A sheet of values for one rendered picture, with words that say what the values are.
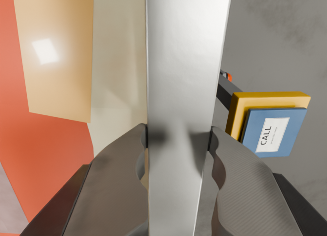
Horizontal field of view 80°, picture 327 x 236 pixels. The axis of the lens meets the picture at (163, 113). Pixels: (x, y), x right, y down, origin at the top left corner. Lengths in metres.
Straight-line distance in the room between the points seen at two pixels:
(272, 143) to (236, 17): 1.04
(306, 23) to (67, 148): 1.53
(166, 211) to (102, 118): 0.09
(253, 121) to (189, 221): 0.22
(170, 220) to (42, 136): 0.13
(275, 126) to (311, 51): 1.32
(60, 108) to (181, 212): 0.12
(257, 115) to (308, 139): 1.72
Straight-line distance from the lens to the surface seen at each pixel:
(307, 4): 1.57
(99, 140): 0.17
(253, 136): 0.37
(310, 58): 1.68
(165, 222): 0.18
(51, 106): 0.17
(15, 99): 0.19
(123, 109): 0.15
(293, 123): 0.40
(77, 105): 0.16
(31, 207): 0.27
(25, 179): 0.24
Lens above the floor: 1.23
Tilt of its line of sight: 62 degrees down
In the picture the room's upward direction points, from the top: 168 degrees clockwise
